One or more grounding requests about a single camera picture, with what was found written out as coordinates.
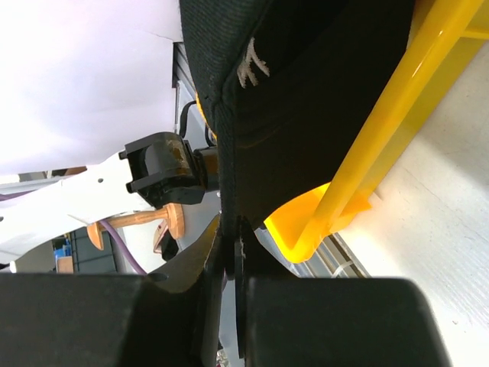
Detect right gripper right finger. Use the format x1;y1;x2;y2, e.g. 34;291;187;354
235;219;450;366

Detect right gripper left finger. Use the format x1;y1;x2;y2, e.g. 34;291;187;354
1;219;223;366

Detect black cap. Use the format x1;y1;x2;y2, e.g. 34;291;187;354
177;0;416;276

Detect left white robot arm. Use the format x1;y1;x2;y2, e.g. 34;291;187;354
1;132;219;268

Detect wooden spool object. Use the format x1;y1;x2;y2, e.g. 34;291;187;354
86;203;186;252

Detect yellow plastic tray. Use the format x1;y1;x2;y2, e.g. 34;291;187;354
194;0;489;264

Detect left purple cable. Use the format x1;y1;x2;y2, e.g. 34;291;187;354
0;190;148;276

